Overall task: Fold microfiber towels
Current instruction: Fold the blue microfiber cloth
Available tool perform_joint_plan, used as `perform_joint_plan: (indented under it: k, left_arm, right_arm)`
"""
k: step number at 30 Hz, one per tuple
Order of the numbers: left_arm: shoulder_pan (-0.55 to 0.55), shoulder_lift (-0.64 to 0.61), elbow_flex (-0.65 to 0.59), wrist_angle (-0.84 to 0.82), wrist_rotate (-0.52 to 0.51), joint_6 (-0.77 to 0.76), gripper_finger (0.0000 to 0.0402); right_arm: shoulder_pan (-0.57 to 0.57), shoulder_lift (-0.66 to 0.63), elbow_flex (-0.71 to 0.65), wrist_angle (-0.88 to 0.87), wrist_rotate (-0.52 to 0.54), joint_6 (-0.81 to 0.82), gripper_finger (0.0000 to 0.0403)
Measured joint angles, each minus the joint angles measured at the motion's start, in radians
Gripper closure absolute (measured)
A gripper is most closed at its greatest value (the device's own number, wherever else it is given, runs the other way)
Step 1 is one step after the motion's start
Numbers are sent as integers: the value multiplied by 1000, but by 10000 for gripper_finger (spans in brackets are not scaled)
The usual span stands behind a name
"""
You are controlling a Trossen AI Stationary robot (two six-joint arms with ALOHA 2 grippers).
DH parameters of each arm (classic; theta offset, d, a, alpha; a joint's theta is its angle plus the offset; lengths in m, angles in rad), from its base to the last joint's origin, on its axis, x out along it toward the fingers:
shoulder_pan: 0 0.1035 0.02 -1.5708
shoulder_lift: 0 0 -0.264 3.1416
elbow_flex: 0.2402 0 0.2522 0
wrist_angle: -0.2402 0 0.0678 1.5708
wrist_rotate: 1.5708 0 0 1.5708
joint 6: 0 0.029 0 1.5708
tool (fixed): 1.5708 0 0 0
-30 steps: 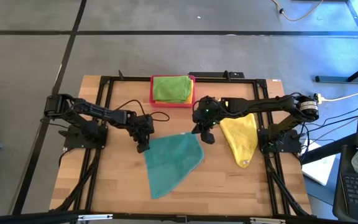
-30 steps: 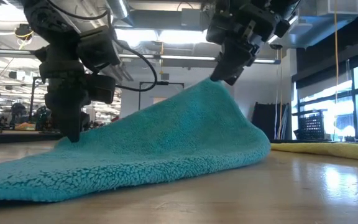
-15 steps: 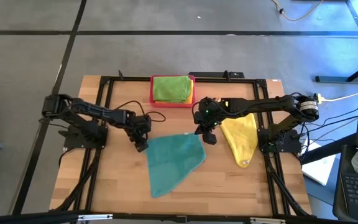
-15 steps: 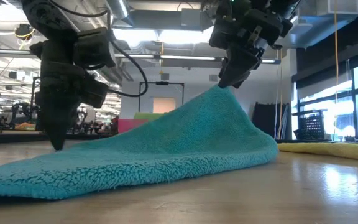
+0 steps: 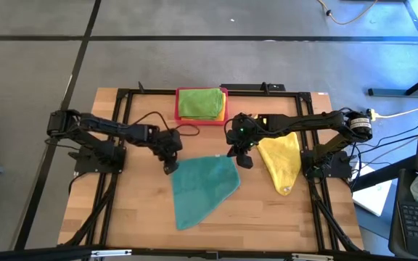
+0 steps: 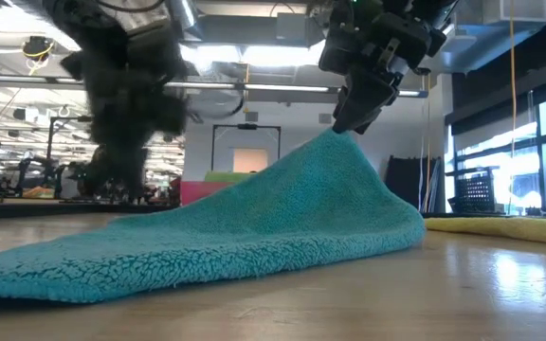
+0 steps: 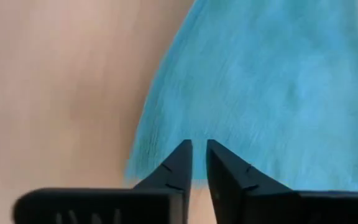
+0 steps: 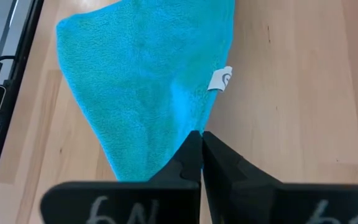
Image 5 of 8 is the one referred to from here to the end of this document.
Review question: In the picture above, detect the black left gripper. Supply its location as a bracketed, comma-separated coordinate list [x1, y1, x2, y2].
[153, 128, 184, 176]

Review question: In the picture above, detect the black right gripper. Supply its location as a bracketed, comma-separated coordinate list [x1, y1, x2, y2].
[224, 112, 265, 170]

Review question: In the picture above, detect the teal microfiber towel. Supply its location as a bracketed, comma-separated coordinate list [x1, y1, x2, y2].
[171, 154, 242, 231]

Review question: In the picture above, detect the bright green microfiber towel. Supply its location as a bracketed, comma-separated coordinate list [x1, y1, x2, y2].
[178, 88, 225, 122]

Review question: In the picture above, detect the pink plastic bin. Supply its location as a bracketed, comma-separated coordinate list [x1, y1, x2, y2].
[173, 86, 229, 127]

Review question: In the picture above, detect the white flat box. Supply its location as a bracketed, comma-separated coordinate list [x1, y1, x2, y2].
[351, 161, 393, 218]

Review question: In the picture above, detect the blue-grey floor bar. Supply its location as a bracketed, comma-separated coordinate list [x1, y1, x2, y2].
[367, 88, 418, 98]

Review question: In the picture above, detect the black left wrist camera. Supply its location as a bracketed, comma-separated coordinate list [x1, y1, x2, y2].
[168, 130, 184, 146]

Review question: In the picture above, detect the black looped gripper cable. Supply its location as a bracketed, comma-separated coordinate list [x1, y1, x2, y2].
[131, 110, 201, 138]

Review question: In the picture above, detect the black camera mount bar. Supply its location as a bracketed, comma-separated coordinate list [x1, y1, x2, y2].
[219, 81, 287, 92]

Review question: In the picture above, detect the black aluminium table frame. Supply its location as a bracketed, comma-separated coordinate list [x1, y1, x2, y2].
[58, 82, 368, 261]

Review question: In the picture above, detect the silver aluminium bracket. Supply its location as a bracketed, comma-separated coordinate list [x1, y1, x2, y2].
[91, 249, 133, 258]
[291, 252, 335, 261]

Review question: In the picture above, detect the white power cable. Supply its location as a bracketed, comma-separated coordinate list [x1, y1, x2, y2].
[374, 107, 418, 119]

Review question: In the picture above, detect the yellow floor cable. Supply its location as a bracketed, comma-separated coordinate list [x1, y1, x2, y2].
[316, 0, 379, 26]

